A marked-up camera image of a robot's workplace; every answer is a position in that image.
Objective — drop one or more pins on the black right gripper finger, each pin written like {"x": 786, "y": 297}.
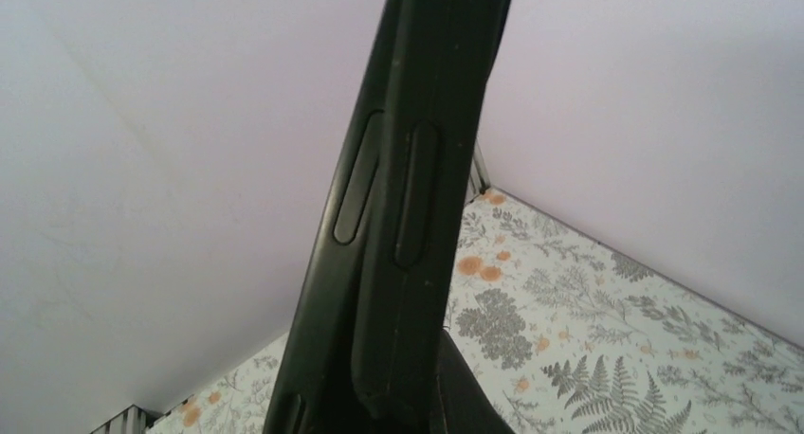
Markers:
{"x": 460, "y": 405}

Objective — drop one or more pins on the black phone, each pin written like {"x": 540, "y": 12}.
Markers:
{"x": 362, "y": 351}

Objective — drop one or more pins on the floral patterned table mat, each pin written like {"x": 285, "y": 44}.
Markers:
{"x": 568, "y": 336}

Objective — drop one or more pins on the left aluminium frame post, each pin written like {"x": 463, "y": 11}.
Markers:
{"x": 478, "y": 182}

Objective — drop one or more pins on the front aluminium rail beam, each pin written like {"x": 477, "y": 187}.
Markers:
{"x": 132, "y": 420}

